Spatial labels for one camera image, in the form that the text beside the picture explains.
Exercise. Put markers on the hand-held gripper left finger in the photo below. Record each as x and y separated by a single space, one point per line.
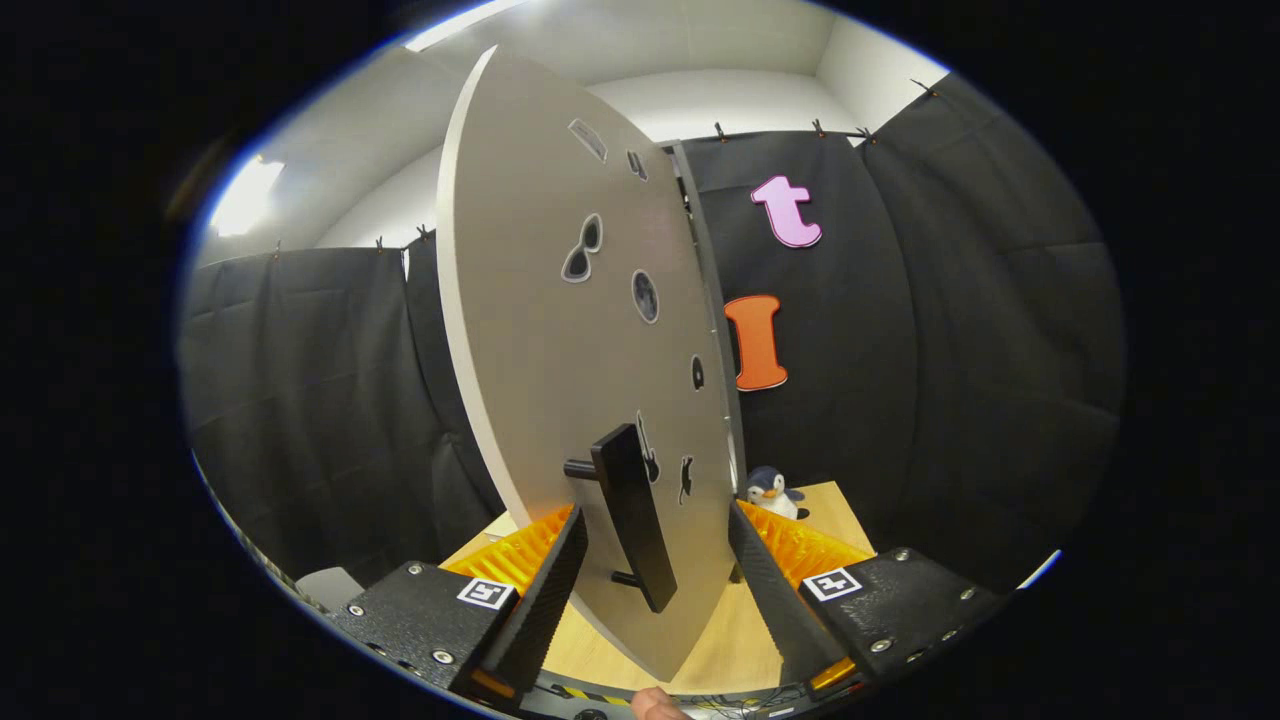
545 600

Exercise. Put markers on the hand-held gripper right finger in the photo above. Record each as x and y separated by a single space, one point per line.
775 600

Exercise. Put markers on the beige shoe cabinet door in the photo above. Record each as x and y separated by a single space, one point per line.
530 350

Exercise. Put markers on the dark grey shoe cabinet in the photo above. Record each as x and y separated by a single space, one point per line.
706 290

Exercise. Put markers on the penguin plush toy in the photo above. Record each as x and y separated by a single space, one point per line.
768 492

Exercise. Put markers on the black backdrop cloth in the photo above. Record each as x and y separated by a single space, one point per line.
950 350

